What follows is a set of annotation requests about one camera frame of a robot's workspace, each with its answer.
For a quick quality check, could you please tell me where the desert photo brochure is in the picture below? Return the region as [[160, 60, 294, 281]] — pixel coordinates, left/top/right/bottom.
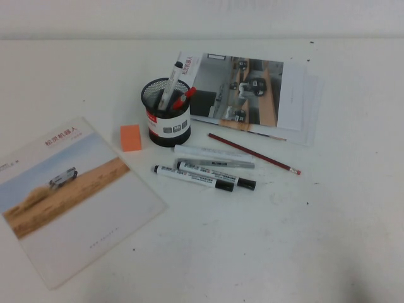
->
[[0, 116, 170, 282]]

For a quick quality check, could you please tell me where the orange block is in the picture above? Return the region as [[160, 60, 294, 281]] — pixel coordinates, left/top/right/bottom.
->
[[120, 124, 145, 153]]

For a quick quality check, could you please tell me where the red pencil with eraser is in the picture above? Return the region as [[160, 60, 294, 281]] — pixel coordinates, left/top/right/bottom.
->
[[207, 132, 302, 175]]

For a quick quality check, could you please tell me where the office photo brochure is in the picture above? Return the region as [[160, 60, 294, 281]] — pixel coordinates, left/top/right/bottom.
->
[[174, 51, 307, 131]]

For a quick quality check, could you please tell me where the clear plastic pen box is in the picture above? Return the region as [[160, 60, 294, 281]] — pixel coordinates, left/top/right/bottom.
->
[[174, 157, 256, 170]]

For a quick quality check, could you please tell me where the black mesh pen holder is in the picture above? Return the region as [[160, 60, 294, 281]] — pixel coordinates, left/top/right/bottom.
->
[[141, 78, 191, 146]]

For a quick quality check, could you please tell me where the white brochure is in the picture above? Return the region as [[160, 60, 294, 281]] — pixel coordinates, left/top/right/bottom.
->
[[246, 71, 319, 142], [192, 61, 312, 136], [252, 75, 326, 146]]

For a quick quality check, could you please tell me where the white pen tube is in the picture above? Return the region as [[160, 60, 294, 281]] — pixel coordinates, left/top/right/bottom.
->
[[174, 144, 255, 162]]

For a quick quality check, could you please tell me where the white marker with black cap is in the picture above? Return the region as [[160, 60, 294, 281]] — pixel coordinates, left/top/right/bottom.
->
[[153, 164, 235, 193], [157, 61, 184, 110], [175, 160, 258, 191]]

